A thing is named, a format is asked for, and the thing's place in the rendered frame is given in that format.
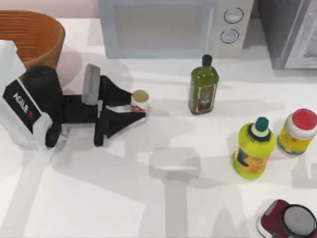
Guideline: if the red and white can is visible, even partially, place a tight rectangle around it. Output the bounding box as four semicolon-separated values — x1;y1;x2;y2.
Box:
130;89;150;114

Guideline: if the pale grey rounded box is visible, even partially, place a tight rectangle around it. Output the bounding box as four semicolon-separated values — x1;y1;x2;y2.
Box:
81;63;101;105

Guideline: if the microwave oven door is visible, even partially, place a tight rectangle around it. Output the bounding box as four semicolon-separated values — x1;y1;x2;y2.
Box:
98;0;214;59

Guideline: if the orange woven basket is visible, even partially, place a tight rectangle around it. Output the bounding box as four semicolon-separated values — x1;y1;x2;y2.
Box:
0;9;66;84

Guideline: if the pale microwave oven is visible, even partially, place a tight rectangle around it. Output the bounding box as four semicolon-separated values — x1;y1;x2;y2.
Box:
97;0;255;60

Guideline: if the dark green oil bottle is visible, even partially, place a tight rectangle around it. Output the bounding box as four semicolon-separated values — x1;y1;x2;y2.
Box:
188;54;220;116

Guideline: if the round microwave knob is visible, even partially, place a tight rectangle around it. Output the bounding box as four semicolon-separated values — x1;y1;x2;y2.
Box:
223;7;245;24
220;28;240;45

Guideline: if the yellow bottle with green cap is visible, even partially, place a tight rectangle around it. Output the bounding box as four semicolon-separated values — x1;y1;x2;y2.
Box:
231;117;277;180

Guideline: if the white jar with red lid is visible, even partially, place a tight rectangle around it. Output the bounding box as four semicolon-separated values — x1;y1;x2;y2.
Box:
276;108;317;158

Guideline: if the dark red kitchen scale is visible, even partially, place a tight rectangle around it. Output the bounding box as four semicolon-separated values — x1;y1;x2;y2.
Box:
257;198;317;238

